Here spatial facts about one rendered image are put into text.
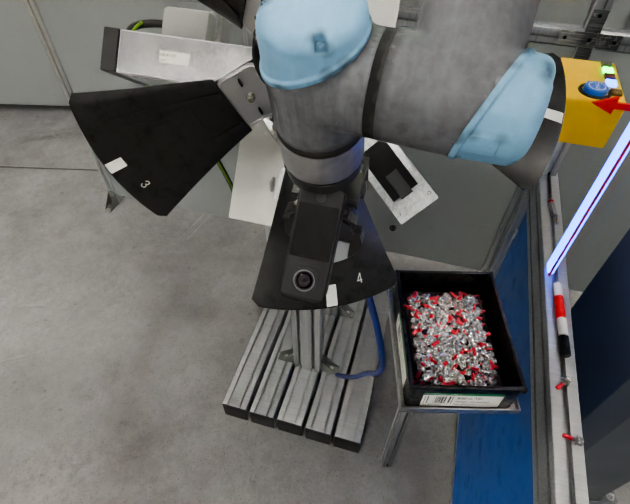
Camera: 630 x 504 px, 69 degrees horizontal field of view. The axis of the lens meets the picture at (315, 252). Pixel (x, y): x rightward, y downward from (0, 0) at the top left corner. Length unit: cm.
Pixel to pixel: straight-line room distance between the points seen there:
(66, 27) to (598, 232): 194
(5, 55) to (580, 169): 279
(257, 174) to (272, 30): 64
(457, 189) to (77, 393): 148
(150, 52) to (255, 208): 33
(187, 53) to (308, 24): 60
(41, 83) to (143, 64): 222
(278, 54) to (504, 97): 14
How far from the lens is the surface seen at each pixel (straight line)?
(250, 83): 71
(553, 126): 69
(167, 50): 91
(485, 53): 32
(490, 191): 170
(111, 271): 210
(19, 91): 324
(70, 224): 239
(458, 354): 78
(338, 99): 32
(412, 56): 32
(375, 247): 72
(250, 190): 94
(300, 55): 30
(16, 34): 304
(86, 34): 190
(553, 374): 79
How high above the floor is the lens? 149
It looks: 48 degrees down
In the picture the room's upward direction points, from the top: straight up
